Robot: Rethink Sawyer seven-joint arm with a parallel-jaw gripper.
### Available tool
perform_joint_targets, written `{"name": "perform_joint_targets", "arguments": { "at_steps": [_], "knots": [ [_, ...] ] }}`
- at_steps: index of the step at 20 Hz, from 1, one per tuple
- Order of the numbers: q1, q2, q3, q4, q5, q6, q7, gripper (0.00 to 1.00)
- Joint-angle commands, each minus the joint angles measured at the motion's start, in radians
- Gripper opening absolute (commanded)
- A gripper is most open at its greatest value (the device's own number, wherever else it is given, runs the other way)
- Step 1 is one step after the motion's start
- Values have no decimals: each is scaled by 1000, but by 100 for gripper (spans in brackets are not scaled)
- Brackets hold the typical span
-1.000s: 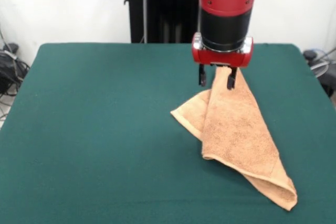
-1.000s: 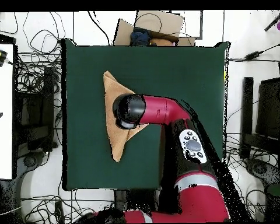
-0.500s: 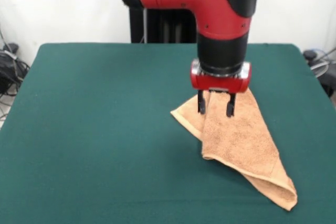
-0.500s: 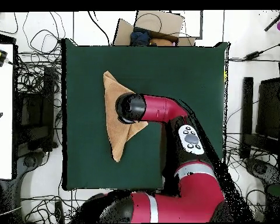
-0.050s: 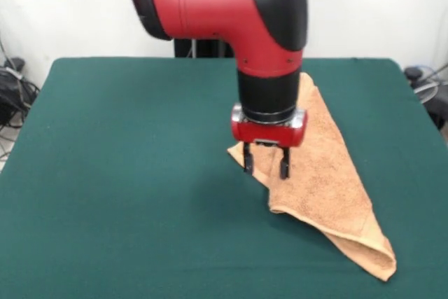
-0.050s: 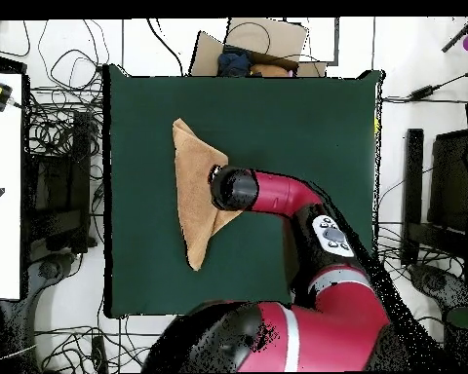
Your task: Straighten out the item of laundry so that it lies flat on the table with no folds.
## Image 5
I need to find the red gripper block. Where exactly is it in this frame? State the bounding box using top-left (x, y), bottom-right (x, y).
top-left (230, 102), bottom-right (309, 180)

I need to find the tan terry towel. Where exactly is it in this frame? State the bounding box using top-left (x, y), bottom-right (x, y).
top-left (226, 72), bottom-right (398, 282)

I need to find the dark green table cloth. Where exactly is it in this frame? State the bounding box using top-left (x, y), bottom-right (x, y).
top-left (0, 56), bottom-right (448, 299)

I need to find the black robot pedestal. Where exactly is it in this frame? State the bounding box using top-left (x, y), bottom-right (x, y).
top-left (174, 38), bottom-right (235, 58)

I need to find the black cable tangle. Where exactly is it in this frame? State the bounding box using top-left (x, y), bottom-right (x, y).
top-left (0, 66), bottom-right (41, 130)

